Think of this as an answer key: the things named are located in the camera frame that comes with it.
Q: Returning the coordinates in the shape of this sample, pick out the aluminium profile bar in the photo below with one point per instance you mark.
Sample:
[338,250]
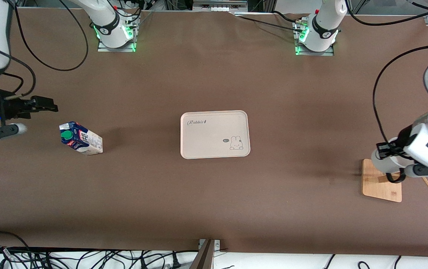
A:
[203,257]

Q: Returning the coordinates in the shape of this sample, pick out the cream rabbit print tray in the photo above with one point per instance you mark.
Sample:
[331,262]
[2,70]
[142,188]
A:
[214,136]

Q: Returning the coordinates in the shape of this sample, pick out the blue white milk carton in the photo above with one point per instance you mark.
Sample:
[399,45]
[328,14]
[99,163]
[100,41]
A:
[85,140]

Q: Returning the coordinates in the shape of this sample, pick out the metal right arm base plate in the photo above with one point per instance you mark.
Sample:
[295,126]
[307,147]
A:
[131,41]

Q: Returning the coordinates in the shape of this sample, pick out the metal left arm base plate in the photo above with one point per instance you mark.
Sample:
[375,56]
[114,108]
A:
[299,46]

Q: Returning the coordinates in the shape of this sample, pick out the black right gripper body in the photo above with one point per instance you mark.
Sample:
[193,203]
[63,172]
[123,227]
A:
[12,107]

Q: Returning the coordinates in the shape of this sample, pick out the wooden cup hanging rack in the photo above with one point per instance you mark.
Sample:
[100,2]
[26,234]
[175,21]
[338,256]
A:
[380,188]

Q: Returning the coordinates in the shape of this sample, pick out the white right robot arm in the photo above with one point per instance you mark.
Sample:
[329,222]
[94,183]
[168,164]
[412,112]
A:
[106,23]

